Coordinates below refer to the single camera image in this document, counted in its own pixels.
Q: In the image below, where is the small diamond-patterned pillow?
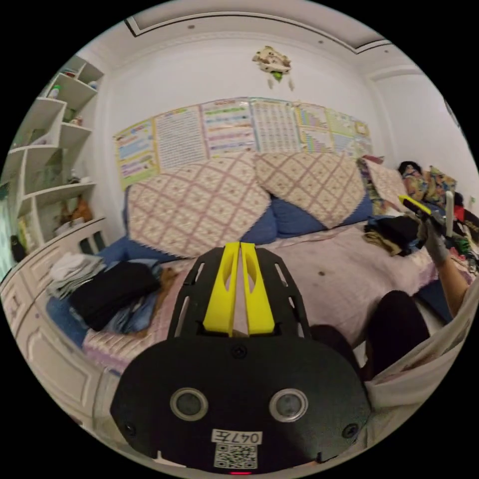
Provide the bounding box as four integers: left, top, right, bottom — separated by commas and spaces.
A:
358, 156, 409, 215

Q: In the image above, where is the heap of colourful clothes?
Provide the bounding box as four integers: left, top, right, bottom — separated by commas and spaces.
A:
396, 160, 479, 277

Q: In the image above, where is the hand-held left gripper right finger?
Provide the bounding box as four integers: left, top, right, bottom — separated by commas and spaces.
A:
240, 242, 276, 335

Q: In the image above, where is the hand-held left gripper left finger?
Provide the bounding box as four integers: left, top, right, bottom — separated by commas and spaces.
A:
203, 242, 240, 336

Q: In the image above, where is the large diamond-patterned pillow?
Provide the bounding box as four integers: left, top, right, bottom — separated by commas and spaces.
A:
254, 151, 367, 230
126, 151, 272, 259

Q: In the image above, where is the beige wall clock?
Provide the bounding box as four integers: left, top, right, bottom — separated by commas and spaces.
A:
251, 45, 293, 93

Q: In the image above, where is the pile of dark clothes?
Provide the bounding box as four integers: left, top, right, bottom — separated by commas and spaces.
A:
363, 215, 428, 258

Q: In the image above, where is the bed with pink sheet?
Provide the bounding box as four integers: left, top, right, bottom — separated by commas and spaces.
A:
45, 221, 456, 375

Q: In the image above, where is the person's body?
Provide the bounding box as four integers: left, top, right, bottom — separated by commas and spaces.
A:
309, 276, 479, 452

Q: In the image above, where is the person's right hand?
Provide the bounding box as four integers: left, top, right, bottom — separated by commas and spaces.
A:
417, 220, 450, 267

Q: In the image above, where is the white wall shelf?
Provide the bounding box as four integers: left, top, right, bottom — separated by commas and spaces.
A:
0, 55, 105, 262

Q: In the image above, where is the pile of folded clothes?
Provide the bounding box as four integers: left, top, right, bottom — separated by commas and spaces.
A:
47, 252, 177, 334

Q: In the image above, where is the person's right forearm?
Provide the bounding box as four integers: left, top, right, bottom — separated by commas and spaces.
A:
436, 255, 472, 319

